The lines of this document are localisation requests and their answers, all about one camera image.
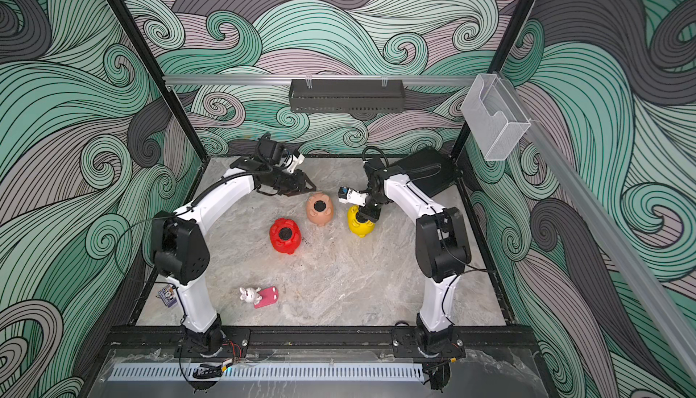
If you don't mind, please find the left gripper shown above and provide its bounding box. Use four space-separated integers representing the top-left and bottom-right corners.
269 170 317 197

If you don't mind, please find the yellow piggy bank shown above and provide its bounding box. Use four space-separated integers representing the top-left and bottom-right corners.
347 205 375 238

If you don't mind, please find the black plug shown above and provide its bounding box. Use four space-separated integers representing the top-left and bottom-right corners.
314 200 326 212
278 227 294 241

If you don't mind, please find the peach piggy bank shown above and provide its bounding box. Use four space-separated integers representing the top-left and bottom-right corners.
306 192 335 227

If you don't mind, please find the red piggy bank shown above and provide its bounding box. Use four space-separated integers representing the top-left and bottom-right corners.
269 218 302 255

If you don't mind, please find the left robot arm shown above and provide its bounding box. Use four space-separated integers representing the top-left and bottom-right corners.
150 133 316 357

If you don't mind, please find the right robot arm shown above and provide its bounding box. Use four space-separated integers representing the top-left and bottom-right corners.
358 157 471 357

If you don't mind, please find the black square plate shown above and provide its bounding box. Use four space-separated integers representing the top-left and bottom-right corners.
393 148 457 198

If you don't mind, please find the white bunny on pink base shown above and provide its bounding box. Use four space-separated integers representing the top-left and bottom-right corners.
239 287 279 308

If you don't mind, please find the small blue card box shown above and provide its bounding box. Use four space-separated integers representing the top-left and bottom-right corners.
157 285 178 308

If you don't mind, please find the white vented strip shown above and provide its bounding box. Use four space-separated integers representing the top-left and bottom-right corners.
106 363 425 383

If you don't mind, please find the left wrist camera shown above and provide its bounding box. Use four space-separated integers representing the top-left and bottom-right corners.
282 153 305 174

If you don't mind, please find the black perforated wall tray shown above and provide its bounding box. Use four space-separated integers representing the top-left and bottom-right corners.
288 80 406 115

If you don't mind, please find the clear plastic wall bin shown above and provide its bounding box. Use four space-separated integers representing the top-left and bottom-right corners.
461 74 530 162

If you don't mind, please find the aluminium back rail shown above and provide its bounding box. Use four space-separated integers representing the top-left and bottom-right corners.
162 74 476 87

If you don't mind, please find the aluminium rail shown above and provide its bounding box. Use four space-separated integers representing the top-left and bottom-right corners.
498 75 695 380
162 74 476 87

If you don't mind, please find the aluminium right rail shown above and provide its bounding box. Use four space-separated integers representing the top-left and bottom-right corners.
498 75 695 380

